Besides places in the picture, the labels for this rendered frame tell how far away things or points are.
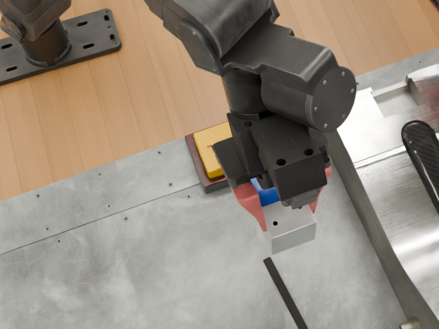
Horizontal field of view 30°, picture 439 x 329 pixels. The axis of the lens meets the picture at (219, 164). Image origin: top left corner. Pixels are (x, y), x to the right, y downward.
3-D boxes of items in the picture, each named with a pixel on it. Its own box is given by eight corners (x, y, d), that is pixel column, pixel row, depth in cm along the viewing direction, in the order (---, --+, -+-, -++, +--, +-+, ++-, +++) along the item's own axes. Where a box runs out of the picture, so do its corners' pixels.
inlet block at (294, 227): (229, 153, 93) (227, 132, 88) (270, 138, 94) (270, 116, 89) (272, 255, 88) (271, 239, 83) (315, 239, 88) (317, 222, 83)
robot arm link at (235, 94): (312, 102, 75) (299, 36, 71) (269, 134, 73) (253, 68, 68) (260, 82, 80) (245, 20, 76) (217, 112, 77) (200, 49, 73)
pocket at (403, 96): (365, 103, 101) (368, 87, 98) (405, 89, 101) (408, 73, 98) (381, 133, 99) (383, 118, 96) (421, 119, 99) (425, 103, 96)
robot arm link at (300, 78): (376, 85, 71) (336, -24, 63) (315, 155, 68) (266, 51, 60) (281, 53, 79) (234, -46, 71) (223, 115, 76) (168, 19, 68)
